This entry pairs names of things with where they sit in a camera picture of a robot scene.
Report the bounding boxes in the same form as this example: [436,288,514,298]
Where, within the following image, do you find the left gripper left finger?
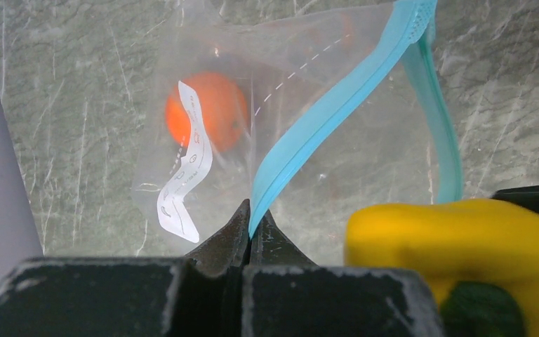
[0,200,251,336]

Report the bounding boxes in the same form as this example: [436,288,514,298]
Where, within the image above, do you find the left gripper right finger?
[241,213,444,336]

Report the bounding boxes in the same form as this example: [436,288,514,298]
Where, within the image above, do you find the clear zip bag blue zipper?
[131,1,463,265]

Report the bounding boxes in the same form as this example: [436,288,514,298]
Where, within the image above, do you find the orange fruit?
[165,72,250,152]

